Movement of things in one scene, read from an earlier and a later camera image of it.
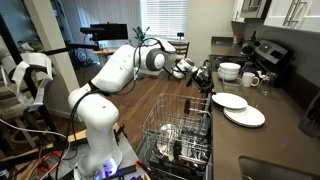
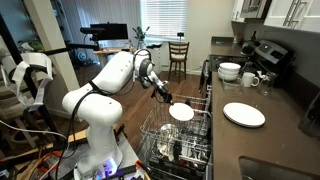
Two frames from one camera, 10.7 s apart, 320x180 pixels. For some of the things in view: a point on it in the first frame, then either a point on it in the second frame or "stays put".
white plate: [230, 100] to [181, 112]
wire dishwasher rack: [177, 138] stays put
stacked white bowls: [229, 71] stays put
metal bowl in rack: [168, 134] stays put
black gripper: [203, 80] to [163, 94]
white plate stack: [247, 117] stays put
